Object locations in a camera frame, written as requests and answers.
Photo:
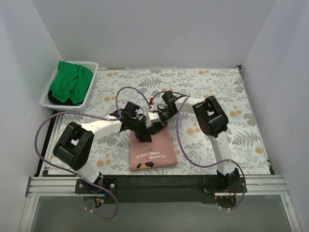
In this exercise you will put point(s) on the pink t-shirt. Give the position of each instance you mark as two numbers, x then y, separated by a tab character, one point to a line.
159	153

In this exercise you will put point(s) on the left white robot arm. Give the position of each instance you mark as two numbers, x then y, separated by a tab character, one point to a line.
74	145

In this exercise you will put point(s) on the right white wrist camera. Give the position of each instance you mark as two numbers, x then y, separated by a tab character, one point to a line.
152	104

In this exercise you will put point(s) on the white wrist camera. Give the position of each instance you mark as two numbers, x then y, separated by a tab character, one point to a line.
152	104
151	118

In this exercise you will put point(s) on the white plastic basket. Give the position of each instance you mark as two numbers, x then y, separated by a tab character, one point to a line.
93	67

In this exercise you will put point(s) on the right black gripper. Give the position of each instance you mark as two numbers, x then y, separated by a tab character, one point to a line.
156	129

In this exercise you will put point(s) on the aluminium frame rail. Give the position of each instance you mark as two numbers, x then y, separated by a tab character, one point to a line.
255	185

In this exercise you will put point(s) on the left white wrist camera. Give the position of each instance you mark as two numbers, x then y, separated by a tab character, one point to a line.
151	118

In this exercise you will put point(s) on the green t-shirt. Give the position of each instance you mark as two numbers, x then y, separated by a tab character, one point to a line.
72	82

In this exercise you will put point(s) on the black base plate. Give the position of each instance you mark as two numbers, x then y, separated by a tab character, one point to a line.
161	188

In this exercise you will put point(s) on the black garment in basket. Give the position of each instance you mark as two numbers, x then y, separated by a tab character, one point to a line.
55	101

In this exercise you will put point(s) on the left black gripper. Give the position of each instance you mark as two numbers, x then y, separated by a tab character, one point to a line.
142	133

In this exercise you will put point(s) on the floral table mat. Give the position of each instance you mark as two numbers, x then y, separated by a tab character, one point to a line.
117	87

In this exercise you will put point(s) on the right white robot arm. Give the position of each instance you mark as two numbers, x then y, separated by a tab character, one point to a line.
213	122

